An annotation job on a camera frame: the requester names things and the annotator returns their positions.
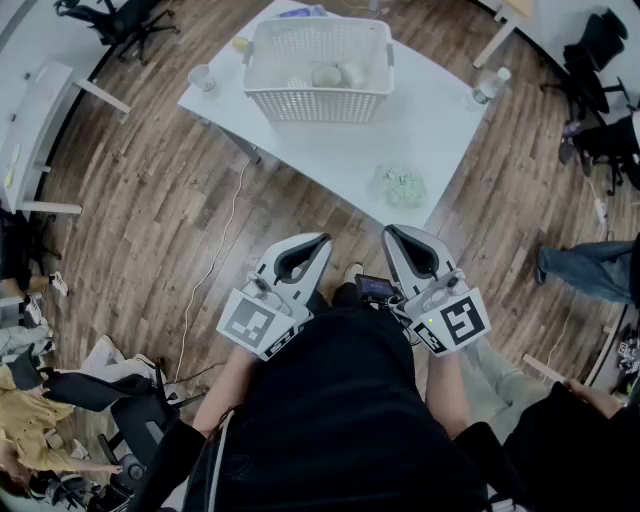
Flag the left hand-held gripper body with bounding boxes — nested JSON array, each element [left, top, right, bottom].
[[216, 269, 315, 362]]

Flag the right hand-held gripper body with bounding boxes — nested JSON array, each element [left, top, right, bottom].
[[393, 268, 493, 359]]

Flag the white plastic basket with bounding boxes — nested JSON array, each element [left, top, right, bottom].
[[243, 17, 396, 125]]

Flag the person's left forearm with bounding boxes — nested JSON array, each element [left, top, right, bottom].
[[192, 344, 257, 437]]

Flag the person's right forearm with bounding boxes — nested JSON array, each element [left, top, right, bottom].
[[423, 349, 472, 442]]

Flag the printed paper cup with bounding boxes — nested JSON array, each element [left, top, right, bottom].
[[188, 63, 217, 95]]

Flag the black device with screen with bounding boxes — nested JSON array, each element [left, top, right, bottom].
[[354, 273, 396, 301]]

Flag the person's black trousers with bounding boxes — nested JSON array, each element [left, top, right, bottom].
[[305, 282, 362, 314]]

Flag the grey bag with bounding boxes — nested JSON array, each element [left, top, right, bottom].
[[459, 339, 526, 441]]

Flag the dark desk with white legs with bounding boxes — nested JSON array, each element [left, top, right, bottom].
[[522, 299, 640, 396]]

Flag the person's black shirt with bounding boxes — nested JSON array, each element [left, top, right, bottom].
[[127, 304, 501, 512]]

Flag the black office chair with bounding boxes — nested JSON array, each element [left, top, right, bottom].
[[558, 113, 640, 197], [542, 7, 632, 121], [53, 0, 181, 66], [42, 359, 184, 512]]

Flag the clear plastic water bottle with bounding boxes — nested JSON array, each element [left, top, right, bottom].
[[469, 67, 512, 106]]

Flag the wooden-top desk with white legs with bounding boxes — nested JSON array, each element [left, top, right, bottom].
[[472, 0, 536, 70]]

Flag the grey cloth bundle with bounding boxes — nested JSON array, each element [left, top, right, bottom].
[[0, 323, 55, 357]]

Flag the wipes packet with purple label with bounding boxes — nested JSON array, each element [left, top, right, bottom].
[[277, 4, 329, 20]]

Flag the yellow paper note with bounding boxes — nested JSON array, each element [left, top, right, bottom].
[[3, 143, 22, 190]]

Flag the white floor cable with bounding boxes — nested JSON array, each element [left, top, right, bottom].
[[172, 158, 253, 384]]

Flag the white strap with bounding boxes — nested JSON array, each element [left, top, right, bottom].
[[205, 409, 235, 512]]

